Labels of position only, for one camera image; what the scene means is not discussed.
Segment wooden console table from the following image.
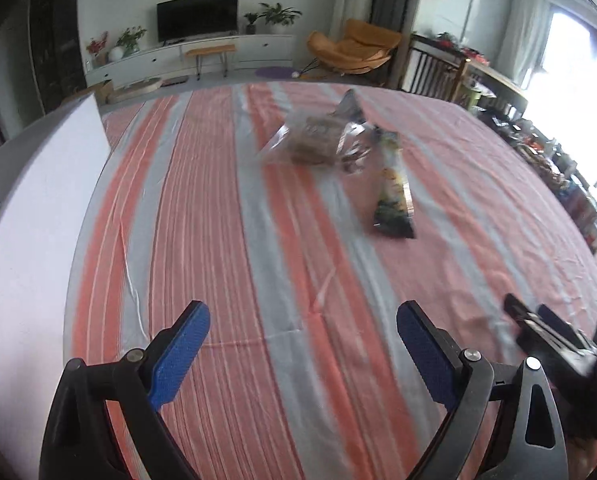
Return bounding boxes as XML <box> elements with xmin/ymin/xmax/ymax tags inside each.
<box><xmin>399</xmin><ymin>34</ymin><xmax>527</xmax><ymax>111</ymax></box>

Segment beige oval pet bed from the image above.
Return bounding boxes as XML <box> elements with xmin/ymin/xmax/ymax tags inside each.
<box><xmin>109</xmin><ymin>77</ymin><xmax>162</xmax><ymax>103</ymax></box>

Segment black display cabinet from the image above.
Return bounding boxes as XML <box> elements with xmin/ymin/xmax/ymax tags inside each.
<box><xmin>28</xmin><ymin>0</ymin><xmax>86</xmax><ymax>113</ymax></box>

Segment red flower vase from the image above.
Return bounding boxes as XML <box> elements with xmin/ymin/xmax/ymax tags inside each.
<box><xmin>86</xmin><ymin>31</ymin><xmax>110</xmax><ymax>67</ymax></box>

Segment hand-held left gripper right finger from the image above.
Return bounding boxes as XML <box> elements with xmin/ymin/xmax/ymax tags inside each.
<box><xmin>396</xmin><ymin>300</ymin><xmax>569</xmax><ymax>480</ymax></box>

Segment orange lounge chair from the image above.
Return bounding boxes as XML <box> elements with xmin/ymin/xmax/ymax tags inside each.
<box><xmin>306</xmin><ymin>19</ymin><xmax>403</xmax><ymax>78</ymax></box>

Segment covered standing air conditioner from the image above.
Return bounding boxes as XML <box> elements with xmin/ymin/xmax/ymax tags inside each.
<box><xmin>329</xmin><ymin>0</ymin><xmax>377</xmax><ymax>41</ymax></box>

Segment white television cabinet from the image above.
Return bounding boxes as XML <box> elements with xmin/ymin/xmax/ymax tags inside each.
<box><xmin>84</xmin><ymin>34</ymin><xmax>296</xmax><ymax>88</ymax></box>

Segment white cardboard box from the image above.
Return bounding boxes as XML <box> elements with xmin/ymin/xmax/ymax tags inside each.
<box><xmin>0</xmin><ymin>91</ymin><xmax>112</xmax><ymax>461</ymax></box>

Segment large window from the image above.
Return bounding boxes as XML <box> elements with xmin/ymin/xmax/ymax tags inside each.
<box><xmin>521</xmin><ymin>0</ymin><xmax>597</xmax><ymax>186</ymax></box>

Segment large potted plant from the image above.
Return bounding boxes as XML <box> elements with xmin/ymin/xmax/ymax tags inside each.
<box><xmin>258</xmin><ymin>2</ymin><xmax>303</xmax><ymax>36</ymax></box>

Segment striped orange grey blanket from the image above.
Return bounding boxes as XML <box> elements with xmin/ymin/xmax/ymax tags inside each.
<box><xmin>63</xmin><ymin>82</ymin><xmax>597</xmax><ymax>480</ymax></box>

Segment wooden bench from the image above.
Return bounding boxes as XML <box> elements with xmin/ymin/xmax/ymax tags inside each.
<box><xmin>185</xmin><ymin>44</ymin><xmax>236</xmax><ymax>80</ymax></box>

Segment clear brown pastry packet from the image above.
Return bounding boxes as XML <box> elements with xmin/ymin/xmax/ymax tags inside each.
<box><xmin>260</xmin><ymin>109</ymin><xmax>377</xmax><ymax>173</ymax></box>

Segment black television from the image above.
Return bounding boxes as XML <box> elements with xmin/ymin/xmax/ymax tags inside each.
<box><xmin>157</xmin><ymin>0</ymin><xmax>240</xmax><ymax>45</ymax></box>

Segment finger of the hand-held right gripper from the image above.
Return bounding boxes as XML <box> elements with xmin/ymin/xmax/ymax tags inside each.
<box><xmin>537</xmin><ymin>304</ymin><xmax>597</xmax><ymax>351</ymax></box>
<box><xmin>503</xmin><ymin>292</ymin><xmax>587</xmax><ymax>368</ymax></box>

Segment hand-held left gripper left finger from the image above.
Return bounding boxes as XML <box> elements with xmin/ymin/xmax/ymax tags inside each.
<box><xmin>38</xmin><ymin>300</ymin><xmax>212</xmax><ymax>480</ymax></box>

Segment white curtain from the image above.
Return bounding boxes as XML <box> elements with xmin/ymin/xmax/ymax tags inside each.
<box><xmin>496</xmin><ymin>0</ymin><xmax>552</xmax><ymax>83</ymax></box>

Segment silver triangular snack packet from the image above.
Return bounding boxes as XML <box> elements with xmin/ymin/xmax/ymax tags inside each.
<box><xmin>336</xmin><ymin>89</ymin><xmax>367</xmax><ymax>123</ymax></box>

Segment green plant in glass vase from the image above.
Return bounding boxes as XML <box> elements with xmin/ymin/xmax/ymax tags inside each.
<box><xmin>116</xmin><ymin>26</ymin><xmax>148</xmax><ymax>57</ymax></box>

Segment red gift boxes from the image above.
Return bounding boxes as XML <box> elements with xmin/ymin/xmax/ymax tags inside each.
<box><xmin>436</xmin><ymin>32</ymin><xmax>492</xmax><ymax>66</ymax></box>

